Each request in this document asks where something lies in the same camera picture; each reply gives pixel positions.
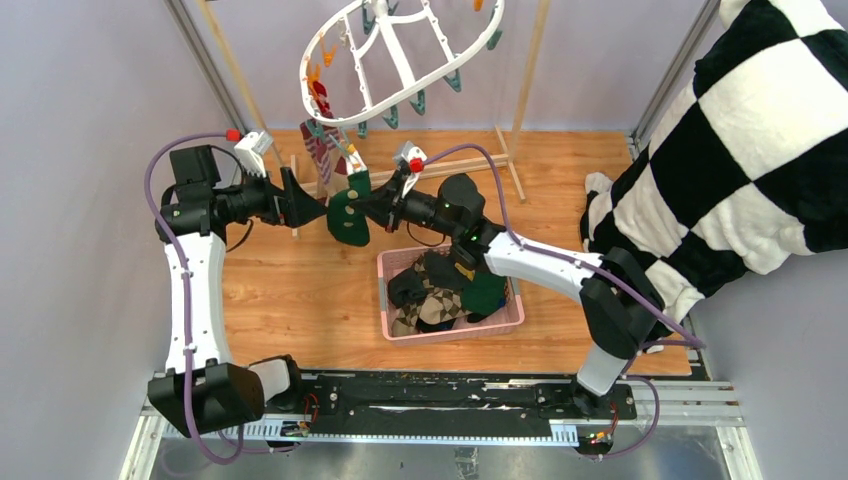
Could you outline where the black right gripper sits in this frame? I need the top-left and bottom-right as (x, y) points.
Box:
(350, 172), (462, 240)

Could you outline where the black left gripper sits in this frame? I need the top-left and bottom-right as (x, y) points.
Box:
(213, 163), (326, 228)

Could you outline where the dark green sock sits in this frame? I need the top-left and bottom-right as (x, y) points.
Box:
(455, 263), (508, 318)
(326, 170), (372, 247)

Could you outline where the pink plastic basket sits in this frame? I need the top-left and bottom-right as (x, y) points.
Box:
(377, 244), (525, 346)

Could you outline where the cream purple striped sock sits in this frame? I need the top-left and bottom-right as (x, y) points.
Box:
(299, 119), (349, 195)

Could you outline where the plain black sock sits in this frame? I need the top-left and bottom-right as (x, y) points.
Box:
(423, 251), (472, 290)
(387, 267), (428, 308)

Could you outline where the argyle brown sock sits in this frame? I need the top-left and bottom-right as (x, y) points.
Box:
(390, 259), (438, 336)
(419, 288), (472, 324)

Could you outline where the black blue sock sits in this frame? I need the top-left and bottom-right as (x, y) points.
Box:
(415, 318), (456, 334)

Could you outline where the white round sock hanger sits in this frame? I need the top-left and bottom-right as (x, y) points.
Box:
(298, 1), (505, 137)

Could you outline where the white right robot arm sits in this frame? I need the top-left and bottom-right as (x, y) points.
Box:
(367, 172), (664, 418)

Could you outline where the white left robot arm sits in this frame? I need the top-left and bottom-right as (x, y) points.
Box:
(147, 144), (327, 438)

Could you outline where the red white striped sock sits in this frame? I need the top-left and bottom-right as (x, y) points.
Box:
(309, 80), (333, 118)

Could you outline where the wooden clothes rack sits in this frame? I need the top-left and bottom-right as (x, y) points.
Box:
(195, 1), (551, 204)

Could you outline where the black white checkered blanket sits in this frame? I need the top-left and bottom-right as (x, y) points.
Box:
(579, 1), (847, 320)

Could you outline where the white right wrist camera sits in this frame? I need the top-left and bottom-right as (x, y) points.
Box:
(393, 141), (428, 198)

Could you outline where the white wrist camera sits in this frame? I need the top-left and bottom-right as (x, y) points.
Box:
(393, 141), (428, 198)
(234, 130), (273, 178)

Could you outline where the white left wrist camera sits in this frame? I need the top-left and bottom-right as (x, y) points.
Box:
(234, 130), (273, 178)

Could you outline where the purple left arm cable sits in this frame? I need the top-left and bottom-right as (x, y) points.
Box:
(144, 131), (299, 466)

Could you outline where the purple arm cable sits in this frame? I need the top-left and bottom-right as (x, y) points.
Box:
(420, 142), (707, 462)
(144, 131), (299, 466)

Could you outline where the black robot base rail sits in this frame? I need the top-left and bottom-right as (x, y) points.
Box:
(228, 367), (641, 446)

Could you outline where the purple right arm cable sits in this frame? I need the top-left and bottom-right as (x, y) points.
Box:
(420, 142), (707, 462)

